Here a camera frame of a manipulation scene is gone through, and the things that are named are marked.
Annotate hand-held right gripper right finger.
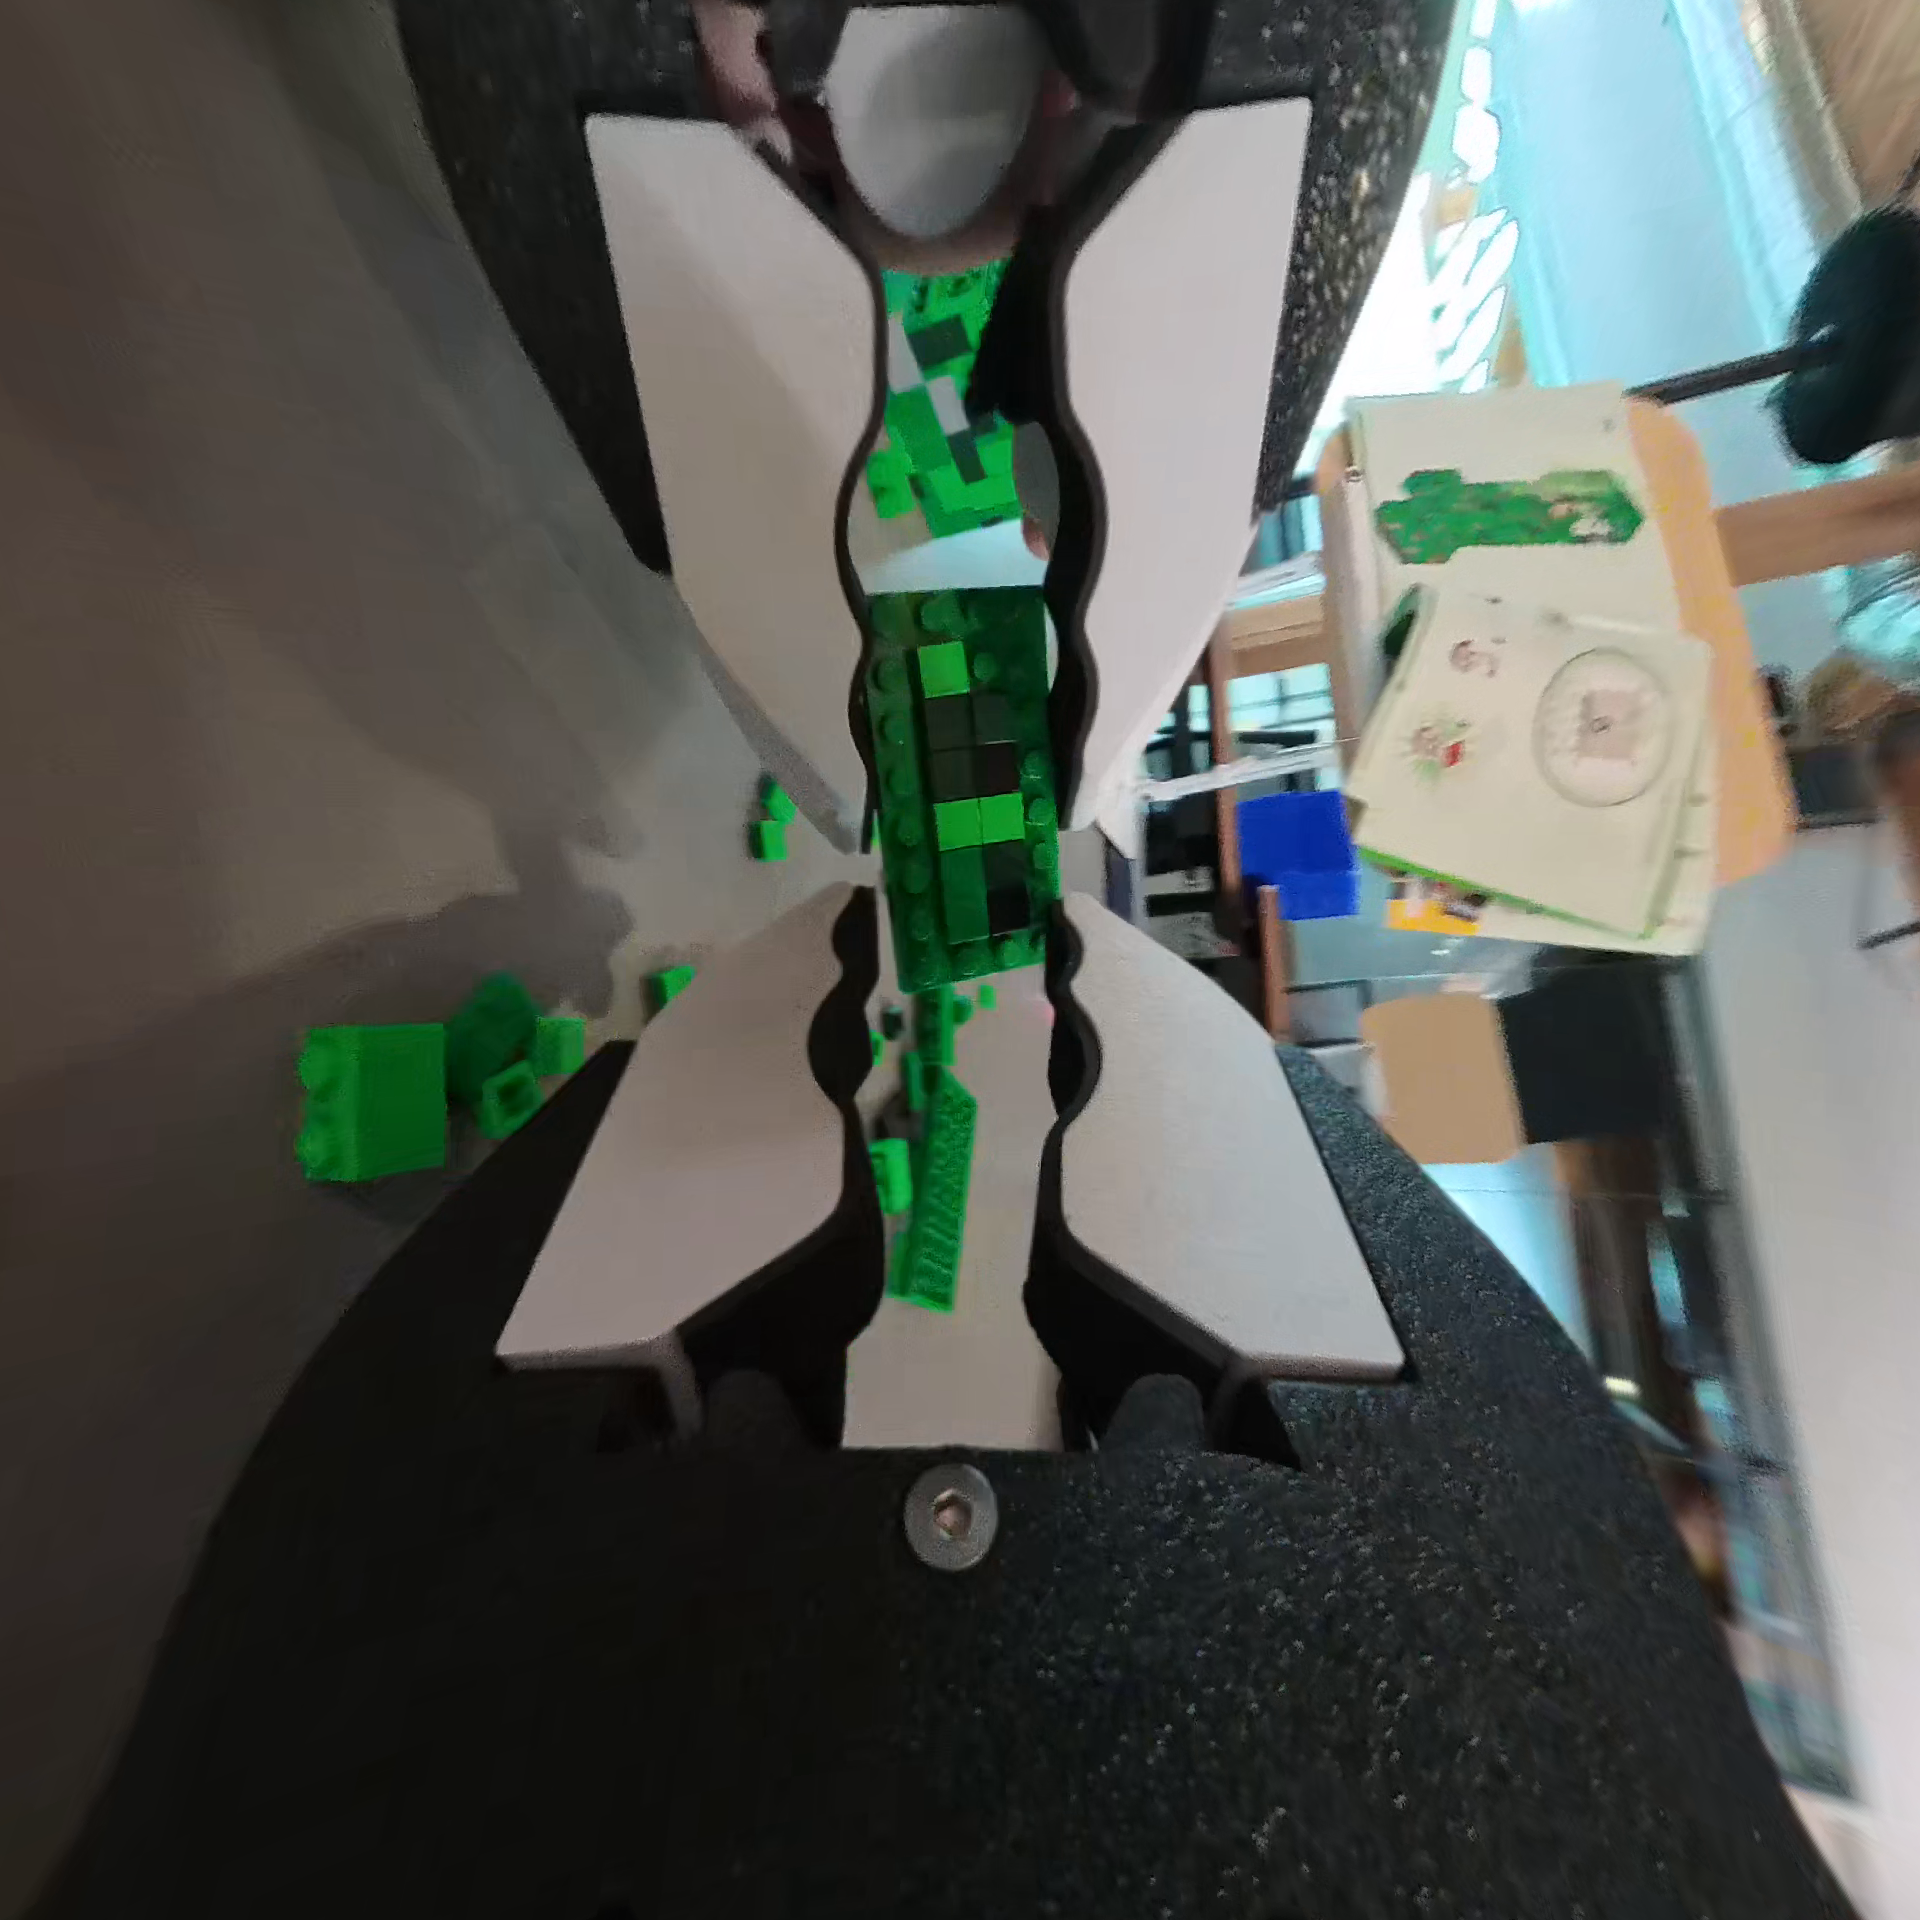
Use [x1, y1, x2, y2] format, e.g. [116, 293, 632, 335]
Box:
[1027, 893, 1407, 1384]

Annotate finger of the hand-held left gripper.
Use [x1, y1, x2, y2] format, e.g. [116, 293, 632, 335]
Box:
[582, 113, 884, 861]
[1040, 95, 1316, 839]

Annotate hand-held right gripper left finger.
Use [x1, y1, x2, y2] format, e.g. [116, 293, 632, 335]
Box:
[495, 882, 889, 1377]

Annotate small green lego pieces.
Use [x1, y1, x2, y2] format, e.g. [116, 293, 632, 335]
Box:
[644, 773, 998, 1222]

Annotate green tiled lego plate assembly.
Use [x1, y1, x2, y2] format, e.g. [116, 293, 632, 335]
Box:
[863, 587, 1063, 993]

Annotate large bare green lego plate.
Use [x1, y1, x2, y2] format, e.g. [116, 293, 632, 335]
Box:
[884, 1079, 980, 1315]

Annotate blurred green lego cluster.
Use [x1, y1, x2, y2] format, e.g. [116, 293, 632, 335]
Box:
[294, 973, 590, 1187]

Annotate lego instruction booklet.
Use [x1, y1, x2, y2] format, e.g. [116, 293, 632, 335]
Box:
[1341, 383, 1721, 959]

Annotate tan rounded board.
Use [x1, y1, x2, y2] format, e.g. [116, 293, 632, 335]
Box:
[1620, 399, 1796, 889]
[1357, 991, 1526, 1169]

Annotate black fuzzy microphone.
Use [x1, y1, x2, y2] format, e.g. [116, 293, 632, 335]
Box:
[1769, 202, 1920, 466]

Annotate green lego wall panel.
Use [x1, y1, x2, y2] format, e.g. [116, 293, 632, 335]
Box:
[872, 264, 1023, 537]

